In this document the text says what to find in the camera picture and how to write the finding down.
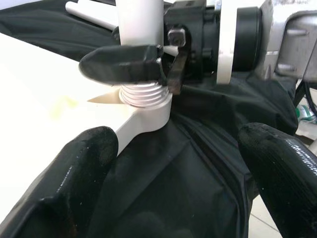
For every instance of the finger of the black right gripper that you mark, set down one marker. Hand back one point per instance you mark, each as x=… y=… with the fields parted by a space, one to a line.
x=116 y=33
x=119 y=64

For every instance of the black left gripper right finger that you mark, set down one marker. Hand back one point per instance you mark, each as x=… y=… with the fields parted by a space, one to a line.
x=284 y=178

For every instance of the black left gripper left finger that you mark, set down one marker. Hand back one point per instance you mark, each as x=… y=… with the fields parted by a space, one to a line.
x=62 y=193

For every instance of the white plastic table leg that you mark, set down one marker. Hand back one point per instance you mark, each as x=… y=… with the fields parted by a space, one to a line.
x=94 y=17
x=141 y=22

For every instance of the white plastic table top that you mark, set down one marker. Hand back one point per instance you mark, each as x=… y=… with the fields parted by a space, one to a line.
x=37 y=99

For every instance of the green white plastic package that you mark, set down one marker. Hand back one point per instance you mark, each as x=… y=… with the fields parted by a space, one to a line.
x=307 y=114

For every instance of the black table cloth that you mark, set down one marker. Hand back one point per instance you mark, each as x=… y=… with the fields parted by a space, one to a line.
x=198 y=148

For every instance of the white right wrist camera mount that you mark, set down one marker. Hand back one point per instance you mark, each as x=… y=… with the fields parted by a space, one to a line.
x=225 y=37

